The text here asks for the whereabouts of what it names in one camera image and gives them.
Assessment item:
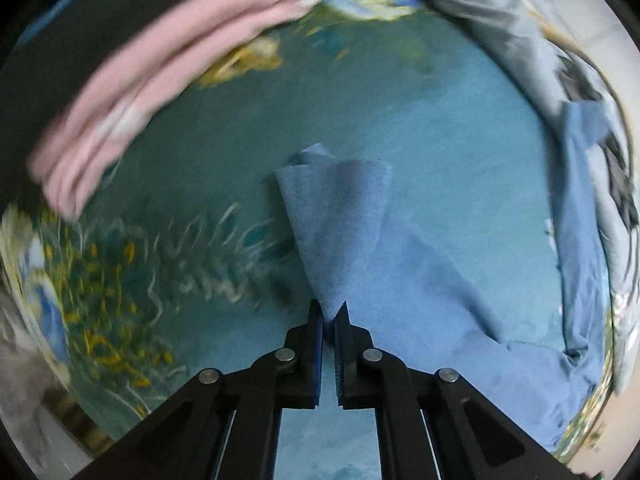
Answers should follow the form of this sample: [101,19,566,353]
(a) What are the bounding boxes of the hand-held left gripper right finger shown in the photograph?
[332,301,573,480]

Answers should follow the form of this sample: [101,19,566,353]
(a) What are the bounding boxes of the grey garment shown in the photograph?
[345,0,640,396]

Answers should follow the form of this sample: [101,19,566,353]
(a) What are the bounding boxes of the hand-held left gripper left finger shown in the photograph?
[71,299,324,480]

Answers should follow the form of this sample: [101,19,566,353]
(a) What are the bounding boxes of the pink folded garment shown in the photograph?
[27,0,322,222]

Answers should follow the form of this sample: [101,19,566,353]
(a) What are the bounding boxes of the blue shirt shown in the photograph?
[273,100,611,453]

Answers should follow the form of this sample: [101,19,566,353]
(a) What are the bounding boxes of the teal floral printed blanket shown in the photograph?
[0,0,621,480]

